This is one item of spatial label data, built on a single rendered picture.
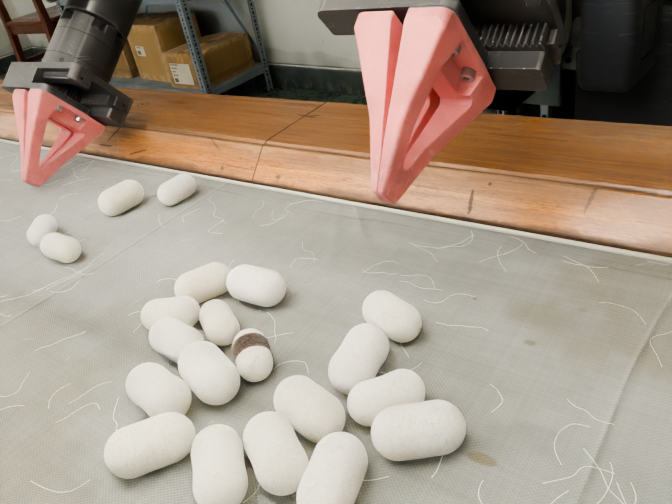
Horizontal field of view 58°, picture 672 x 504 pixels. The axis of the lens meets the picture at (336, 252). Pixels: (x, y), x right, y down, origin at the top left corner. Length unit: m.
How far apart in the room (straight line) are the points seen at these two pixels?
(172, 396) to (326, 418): 0.07
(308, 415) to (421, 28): 0.16
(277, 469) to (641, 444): 0.14
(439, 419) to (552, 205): 0.18
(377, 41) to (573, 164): 0.17
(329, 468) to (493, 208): 0.21
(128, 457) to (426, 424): 0.12
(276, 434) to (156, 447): 0.05
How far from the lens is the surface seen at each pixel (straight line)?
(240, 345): 0.30
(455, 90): 0.30
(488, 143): 0.43
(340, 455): 0.24
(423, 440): 0.24
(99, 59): 0.60
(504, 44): 0.30
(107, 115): 0.58
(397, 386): 0.26
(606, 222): 0.37
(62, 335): 0.39
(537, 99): 1.07
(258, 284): 0.33
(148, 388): 0.29
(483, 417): 0.27
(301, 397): 0.26
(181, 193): 0.48
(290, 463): 0.24
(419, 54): 0.27
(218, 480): 0.24
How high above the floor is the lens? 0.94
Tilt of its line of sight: 32 degrees down
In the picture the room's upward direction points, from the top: 11 degrees counter-clockwise
